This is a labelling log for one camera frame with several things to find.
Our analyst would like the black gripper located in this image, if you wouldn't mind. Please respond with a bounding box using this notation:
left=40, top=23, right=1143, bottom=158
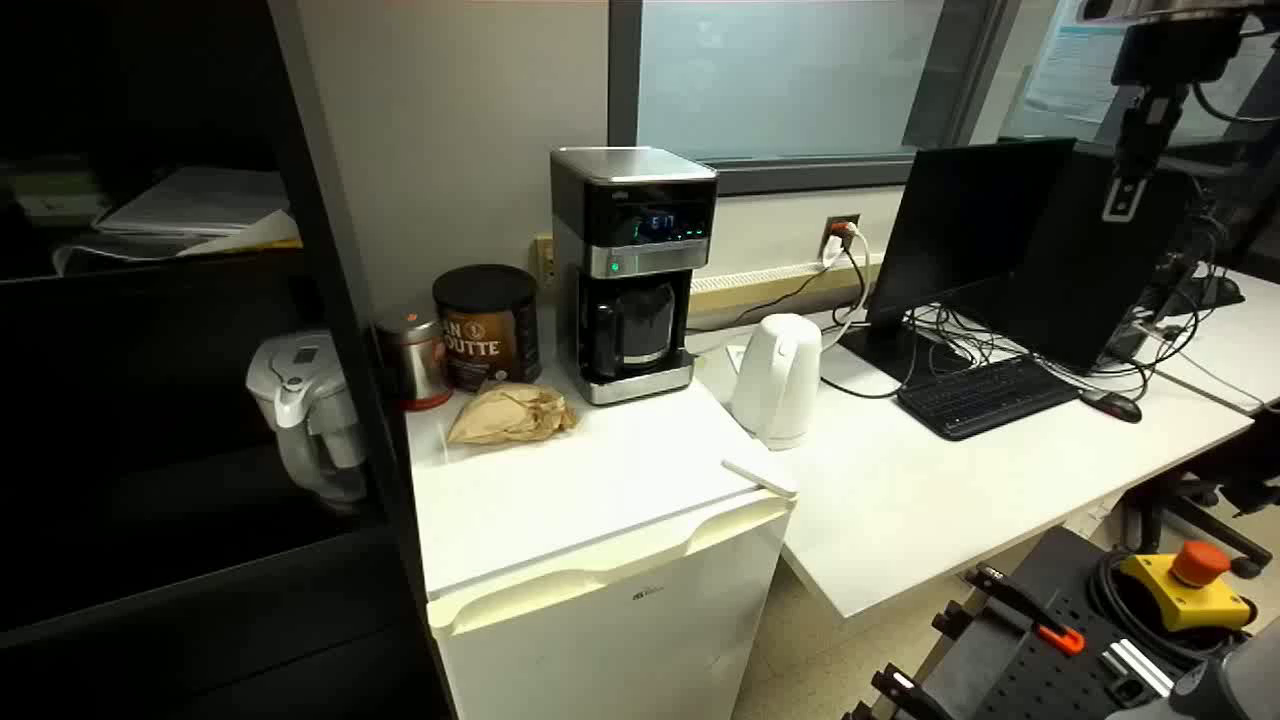
left=1098, top=12, right=1249, bottom=225

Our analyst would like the yellow red emergency stop button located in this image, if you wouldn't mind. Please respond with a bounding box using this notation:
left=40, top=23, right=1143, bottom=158
left=1116, top=535, right=1260, bottom=639

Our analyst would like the black silver drip coffeemaker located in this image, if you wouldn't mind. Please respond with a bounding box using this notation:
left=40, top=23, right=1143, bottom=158
left=549, top=139, right=720, bottom=410

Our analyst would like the black computer monitor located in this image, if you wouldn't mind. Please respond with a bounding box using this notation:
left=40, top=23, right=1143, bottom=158
left=861, top=135, right=1081, bottom=338

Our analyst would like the black computer mouse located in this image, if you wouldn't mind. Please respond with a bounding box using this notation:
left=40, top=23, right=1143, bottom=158
left=1084, top=384, right=1148, bottom=427

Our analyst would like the black keyboard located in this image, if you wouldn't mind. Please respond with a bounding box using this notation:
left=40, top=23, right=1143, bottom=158
left=897, top=357, right=1084, bottom=443

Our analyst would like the black office chair base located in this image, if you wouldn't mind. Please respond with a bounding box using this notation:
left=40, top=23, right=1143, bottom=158
left=1120, top=421, right=1280, bottom=582

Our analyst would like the white electric kettle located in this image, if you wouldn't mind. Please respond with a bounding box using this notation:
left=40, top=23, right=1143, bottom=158
left=726, top=311, right=827, bottom=452

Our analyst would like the black orange bar clamp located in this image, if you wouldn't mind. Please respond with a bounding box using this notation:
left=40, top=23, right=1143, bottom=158
left=868, top=662, right=960, bottom=720
left=962, top=563, right=1092, bottom=662

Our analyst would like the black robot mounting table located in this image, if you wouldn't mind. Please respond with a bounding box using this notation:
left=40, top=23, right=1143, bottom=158
left=839, top=525, right=1280, bottom=720

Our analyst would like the white mini fridge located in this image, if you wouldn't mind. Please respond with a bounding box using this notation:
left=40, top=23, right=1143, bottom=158
left=402, top=357, right=801, bottom=720

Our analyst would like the dark brown coffee can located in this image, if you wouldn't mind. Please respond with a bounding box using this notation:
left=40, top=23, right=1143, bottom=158
left=432, top=262, right=545, bottom=395

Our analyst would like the crumpled brown paper bag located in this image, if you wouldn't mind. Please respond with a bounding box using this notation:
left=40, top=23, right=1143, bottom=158
left=445, top=380, right=585, bottom=452

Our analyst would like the small red silver can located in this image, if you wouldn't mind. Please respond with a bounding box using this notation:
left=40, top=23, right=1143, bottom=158
left=395, top=308, right=452, bottom=412

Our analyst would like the white water filter pitcher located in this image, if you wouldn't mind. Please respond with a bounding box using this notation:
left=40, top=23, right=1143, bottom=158
left=243, top=329, right=370, bottom=513

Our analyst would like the stack of white papers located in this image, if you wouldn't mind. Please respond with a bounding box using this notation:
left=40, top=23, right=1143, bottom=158
left=48, top=163, right=303, bottom=282

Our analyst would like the black shelving unit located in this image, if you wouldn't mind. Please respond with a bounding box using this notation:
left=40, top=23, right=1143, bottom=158
left=0, top=0, right=452, bottom=720

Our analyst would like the bundle of desk cables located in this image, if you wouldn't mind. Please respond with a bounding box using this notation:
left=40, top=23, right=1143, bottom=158
left=901, top=302, right=1033, bottom=377

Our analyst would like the wall outlet with plugs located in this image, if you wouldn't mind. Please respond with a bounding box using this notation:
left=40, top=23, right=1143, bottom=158
left=821, top=212, right=873, bottom=275

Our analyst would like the grey window frame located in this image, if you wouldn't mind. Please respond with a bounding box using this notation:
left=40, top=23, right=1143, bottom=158
left=604, top=0, right=1280, bottom=200

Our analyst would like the beige wall cable duct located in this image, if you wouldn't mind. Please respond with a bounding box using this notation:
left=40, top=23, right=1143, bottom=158
left=682, top=258, right=887, bottom=334

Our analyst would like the beige wall socket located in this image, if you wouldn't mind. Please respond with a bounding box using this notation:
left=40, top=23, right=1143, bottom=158
left=529, top=234, right=564, bottom=294

